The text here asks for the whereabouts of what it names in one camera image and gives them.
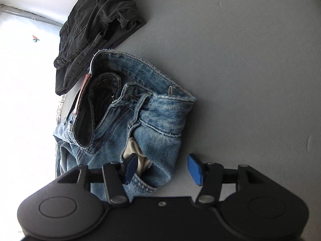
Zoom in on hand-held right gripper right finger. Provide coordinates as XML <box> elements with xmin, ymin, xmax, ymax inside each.
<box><xmin>187</xmin><ymin>153</ymin><xmax>265</xmax><ymax>205</ymax></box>

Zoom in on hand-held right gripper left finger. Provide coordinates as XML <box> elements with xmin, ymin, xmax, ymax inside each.
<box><xmin>57</xmin><ymin>153</ymin><xmax>139</xmax><ymax>205</ymax></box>

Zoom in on blue denim jeans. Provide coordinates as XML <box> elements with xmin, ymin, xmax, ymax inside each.
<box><xmin>53</xmin><ymin>50</ymin><xmax>197</xmax><ymax>202</ymax></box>

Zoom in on black pants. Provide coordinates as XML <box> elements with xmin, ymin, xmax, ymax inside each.
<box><xmin>53</xmin><ymin>0</ymin><xmax>145</xmax><ymax>96</ymax></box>

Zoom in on grey rail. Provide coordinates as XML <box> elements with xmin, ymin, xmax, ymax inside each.
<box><xmin>0</xmin><ymin>4</ymin><xmax>64</xmax><ymax>28</ymax></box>

